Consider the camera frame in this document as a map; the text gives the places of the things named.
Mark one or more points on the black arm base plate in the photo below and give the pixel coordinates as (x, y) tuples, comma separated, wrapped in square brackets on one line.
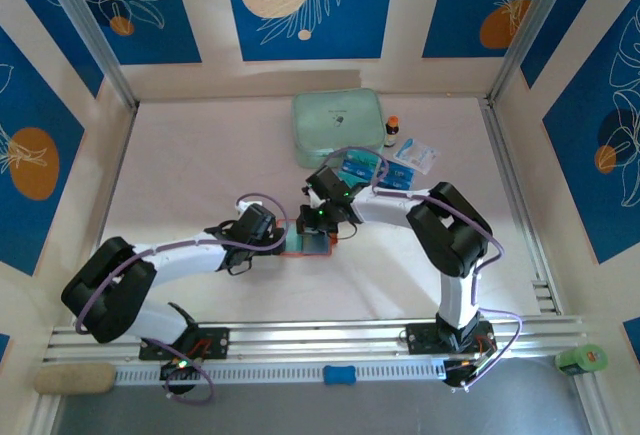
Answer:
[(217, 342), (420, 337)]

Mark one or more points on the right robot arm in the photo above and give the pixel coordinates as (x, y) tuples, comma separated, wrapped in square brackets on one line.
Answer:
[(385, 207)]

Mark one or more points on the teal credit card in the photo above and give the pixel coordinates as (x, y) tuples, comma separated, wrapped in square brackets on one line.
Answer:
[(362, 159)]

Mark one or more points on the white blue sachet packet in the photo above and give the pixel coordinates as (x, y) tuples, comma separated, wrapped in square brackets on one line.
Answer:
[(417, 155)]

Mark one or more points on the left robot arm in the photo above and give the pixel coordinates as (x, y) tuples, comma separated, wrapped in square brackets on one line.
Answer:
[(190, 257)]

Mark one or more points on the grey metal panel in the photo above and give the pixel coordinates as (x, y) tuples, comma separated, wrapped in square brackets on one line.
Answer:
[(350, 410)]

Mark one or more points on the blue wipe packet left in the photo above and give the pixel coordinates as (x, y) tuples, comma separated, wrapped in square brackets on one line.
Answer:
[(360, 173)]

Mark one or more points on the aluminium side rail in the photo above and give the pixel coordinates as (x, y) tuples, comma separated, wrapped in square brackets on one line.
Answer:
[(515, 180), (114, 180)]

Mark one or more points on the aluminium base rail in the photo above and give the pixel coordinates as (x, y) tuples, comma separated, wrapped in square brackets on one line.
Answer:
[(310, 337)]

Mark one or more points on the mint green zip pouch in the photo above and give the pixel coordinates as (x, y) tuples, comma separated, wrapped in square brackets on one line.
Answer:
[(330, 120)]

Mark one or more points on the aluminium frame post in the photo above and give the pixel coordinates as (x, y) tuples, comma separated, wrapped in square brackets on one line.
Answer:
[(534, 25), (87, 25)]

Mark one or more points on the black connector board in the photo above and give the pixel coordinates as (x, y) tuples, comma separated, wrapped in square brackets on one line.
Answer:
[(457, 377), (177, 380)]

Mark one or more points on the beige sponge block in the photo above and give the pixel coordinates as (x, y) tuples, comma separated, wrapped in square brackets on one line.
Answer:
[(75, 379)]

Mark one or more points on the small brown bottle orange cap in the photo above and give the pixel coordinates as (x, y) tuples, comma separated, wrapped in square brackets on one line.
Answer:
[(392, 132)]

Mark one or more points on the orange card holder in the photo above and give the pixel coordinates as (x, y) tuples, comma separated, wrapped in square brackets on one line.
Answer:
[(295, 245)]

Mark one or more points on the blue wipe packet right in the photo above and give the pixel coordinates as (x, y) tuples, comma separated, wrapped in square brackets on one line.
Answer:
[(402, 172), (395, 183)]

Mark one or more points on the blue bone-shaped block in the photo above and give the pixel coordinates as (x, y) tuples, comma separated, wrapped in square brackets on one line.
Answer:
[(339, 375)]

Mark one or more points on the blue wipe packet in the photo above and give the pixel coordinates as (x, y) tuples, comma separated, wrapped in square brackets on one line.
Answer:
[(360, 173), (402, 172), (395, 183)]

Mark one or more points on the green cylinder roll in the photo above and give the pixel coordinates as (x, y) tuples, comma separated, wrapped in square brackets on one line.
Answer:
[(582, 359)]

